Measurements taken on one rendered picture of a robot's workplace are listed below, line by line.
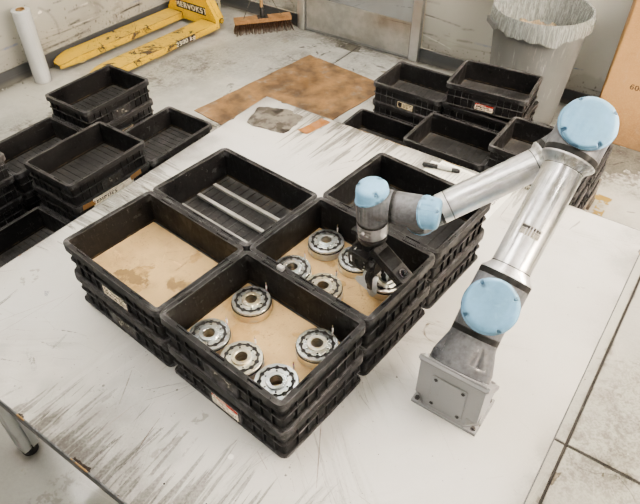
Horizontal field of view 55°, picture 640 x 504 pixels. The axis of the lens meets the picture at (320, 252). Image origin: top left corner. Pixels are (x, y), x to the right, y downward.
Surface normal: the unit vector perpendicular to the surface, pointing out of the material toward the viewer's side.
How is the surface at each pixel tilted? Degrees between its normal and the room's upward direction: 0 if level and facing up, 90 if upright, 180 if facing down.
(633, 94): 76
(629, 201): 0
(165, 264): 0
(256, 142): 0
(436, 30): 90
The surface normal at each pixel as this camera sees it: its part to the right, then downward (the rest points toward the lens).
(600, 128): -0.18, -0.20
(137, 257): 0.00, -0.73
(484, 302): -0.31, 0.03
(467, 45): -0.58, 0.55
